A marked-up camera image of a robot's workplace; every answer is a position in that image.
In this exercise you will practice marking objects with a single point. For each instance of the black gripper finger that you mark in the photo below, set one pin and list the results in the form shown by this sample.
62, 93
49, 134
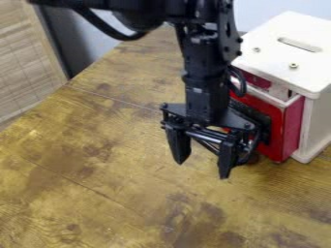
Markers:
227, 158
179, 143

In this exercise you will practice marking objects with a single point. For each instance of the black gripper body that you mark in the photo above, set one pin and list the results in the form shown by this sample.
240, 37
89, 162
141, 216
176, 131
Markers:
208, 82

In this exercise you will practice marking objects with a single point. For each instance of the black metal drawer handle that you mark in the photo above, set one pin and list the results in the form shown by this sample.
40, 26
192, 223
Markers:
261, 131

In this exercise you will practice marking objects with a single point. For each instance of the red drawer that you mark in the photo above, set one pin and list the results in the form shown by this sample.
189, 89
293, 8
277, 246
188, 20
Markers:
281, 105

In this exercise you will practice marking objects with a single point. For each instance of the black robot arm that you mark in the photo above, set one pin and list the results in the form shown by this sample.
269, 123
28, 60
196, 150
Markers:
209, 44

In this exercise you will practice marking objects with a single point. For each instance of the white wooden box cabinet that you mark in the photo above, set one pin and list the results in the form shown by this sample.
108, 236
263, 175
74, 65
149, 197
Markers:
288, 51

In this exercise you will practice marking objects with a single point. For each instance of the wooden slatted panel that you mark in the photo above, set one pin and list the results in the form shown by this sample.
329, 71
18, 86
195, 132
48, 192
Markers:
30, 73

